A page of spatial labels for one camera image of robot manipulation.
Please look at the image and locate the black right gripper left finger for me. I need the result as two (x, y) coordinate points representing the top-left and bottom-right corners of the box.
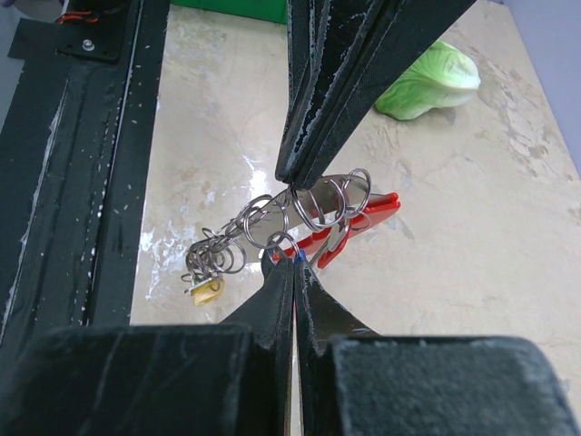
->
(1, 259), (293, 435)

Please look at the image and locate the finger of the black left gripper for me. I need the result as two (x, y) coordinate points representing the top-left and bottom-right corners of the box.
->
(290, 0), (472, 190)
(275, 1), (404, 182)

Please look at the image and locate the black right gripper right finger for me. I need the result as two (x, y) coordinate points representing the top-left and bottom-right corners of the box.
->
(294, 260), (577, 435)

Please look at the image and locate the key bunch with red carabiner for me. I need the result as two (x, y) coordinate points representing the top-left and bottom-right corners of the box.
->
(182, 168), (400, 305)

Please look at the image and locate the green plastic basket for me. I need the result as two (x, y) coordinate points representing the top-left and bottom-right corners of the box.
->
(171, 0), (287, 24)

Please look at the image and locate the green lettuce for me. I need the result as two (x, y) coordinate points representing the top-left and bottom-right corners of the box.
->
(375, 40), (480, 121)

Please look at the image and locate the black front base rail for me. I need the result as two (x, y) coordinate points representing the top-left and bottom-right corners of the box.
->
(1, 1), (169, 363)

